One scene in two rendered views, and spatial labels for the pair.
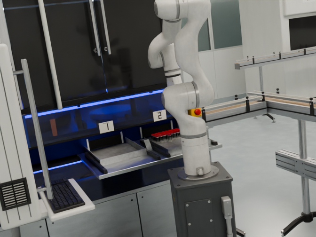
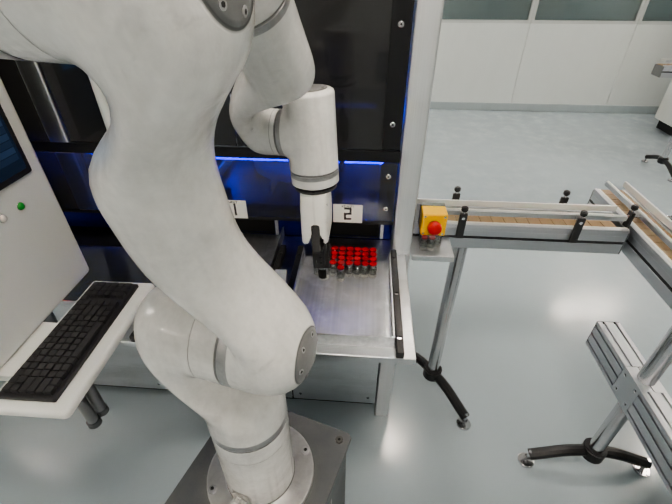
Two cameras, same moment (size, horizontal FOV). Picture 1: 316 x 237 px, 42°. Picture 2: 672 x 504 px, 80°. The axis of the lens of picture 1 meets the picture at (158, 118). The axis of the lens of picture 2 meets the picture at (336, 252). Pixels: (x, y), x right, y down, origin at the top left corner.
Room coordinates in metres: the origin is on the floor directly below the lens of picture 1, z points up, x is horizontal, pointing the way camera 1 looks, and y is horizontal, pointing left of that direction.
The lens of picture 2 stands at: (1.53, -0.43, 1.61)
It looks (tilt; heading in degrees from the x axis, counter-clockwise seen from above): 36 degrees down; 26
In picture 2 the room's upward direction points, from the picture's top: straight up
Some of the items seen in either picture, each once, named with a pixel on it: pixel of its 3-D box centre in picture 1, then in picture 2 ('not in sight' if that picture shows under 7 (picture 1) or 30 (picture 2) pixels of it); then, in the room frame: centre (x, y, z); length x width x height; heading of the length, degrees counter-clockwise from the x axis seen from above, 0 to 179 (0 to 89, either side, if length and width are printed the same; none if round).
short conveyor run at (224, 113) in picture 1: (221, 111); (511, 219); (2.80, -0.45, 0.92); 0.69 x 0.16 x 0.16; 112
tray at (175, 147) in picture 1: (176, 140); (343, 291); (2.25, -0.09, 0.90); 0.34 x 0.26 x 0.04; 22
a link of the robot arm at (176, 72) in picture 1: (172, 72); (315, 175); (2.09, -0.10, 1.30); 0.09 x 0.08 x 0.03; 22
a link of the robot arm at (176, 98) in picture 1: (183, 110); (216, 359); (1.78, -0.12, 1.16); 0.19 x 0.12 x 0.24; 99
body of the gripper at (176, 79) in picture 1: (175, 84); (317, 207); (2.09, -0.11, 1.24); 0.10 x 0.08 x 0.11; 22
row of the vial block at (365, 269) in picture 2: (169, 137); (345, 268); (2.34, -0.05, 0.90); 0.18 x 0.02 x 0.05; 112
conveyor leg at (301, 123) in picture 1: (304, 170); (633, 396); (2.66, -0.95, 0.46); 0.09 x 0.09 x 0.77; 22
